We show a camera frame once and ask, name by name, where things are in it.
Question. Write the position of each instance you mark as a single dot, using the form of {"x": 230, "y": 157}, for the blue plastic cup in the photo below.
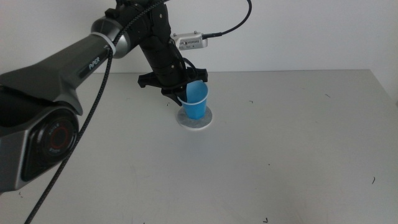
{"x": 196, "y": 107}

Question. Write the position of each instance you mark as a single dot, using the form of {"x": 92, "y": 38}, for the round grey cup mat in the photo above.
{"x": 194, "y": 125}

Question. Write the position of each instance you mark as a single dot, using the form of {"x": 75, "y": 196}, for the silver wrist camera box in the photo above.
{"x": 191, "y": 42}

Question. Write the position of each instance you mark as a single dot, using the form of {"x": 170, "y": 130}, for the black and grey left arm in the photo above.
{"x": 53, "y": 71}

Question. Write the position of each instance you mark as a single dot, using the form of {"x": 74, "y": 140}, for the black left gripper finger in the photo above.
{"x": 187, "y": 91}
{"x": 175, "y": 98}

